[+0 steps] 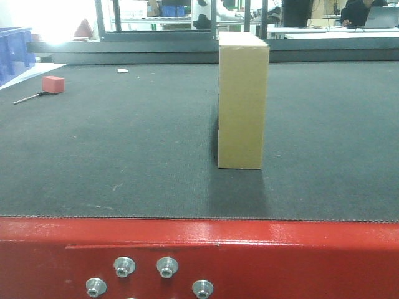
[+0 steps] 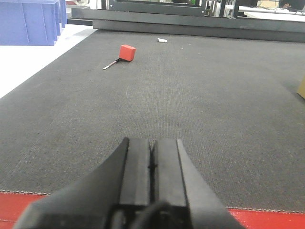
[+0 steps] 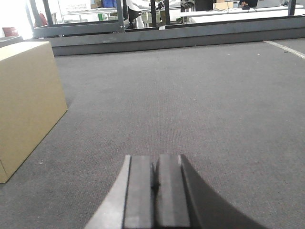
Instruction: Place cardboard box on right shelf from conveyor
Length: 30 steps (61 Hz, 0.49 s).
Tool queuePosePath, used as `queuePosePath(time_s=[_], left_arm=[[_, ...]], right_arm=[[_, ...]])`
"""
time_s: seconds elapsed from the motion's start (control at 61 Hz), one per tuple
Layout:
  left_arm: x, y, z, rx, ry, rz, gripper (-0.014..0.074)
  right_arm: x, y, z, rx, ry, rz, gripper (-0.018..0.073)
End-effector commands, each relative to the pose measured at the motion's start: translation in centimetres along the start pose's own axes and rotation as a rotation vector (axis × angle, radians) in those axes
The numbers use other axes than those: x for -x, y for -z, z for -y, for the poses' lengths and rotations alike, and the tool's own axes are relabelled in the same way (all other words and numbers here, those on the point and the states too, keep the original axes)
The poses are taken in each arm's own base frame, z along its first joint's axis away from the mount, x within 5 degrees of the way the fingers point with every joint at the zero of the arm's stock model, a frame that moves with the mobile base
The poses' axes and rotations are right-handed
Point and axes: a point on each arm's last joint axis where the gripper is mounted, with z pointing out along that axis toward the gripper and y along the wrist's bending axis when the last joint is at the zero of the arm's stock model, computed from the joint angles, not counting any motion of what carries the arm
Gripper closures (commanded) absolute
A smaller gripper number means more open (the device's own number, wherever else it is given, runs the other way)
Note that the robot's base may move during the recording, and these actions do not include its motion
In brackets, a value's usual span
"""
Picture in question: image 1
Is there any silver bolt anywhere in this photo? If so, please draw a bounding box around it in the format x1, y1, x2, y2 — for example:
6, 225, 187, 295
156, 257, 178, 279
85, 278, 107, 298
192, 279, 214, 299
113, 257, 136, 278

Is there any tall cardboard box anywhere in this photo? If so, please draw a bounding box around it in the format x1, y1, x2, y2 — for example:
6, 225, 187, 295
218, 32, 270, 169

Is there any metal rod tool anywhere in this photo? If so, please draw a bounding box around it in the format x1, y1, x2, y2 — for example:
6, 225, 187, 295
13, 91, 49, 105

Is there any blue plastic crate left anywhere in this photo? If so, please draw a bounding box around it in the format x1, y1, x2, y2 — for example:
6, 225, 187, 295
1, 27, 36, 85

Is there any grey laptop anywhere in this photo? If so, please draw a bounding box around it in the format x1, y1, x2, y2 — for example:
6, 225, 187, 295
364, 6, 398, 29

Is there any silver bolt lower left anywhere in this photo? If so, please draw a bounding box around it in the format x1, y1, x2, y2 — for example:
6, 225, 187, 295
85, 278, 107, 298

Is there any dark metal frame rail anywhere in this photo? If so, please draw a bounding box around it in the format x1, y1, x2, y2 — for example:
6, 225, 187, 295
27, 30, 398, 65

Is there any silver bolt lower right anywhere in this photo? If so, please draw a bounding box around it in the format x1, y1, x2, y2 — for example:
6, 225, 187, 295
192, 279, 214, 299

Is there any silver bolt upper right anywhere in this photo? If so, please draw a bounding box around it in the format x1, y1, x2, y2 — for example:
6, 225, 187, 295
156, 257, 178, 279

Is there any seated person in black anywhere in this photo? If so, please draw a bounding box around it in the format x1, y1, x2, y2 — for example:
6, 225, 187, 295
340, 0, 388, 27

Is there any red metal conveyor frame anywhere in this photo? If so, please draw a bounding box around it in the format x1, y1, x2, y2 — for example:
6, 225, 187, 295
1, 217, 398, 298

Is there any small red block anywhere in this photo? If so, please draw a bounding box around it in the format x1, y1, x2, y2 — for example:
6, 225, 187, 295
42, 75, 65, 94

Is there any silver bolt upper left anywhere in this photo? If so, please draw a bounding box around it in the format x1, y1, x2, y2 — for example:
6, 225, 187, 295
113, 257, 136, 278

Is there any black conveyor belt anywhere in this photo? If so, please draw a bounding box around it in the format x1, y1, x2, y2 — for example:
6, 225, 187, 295
1, 62, 398, 222

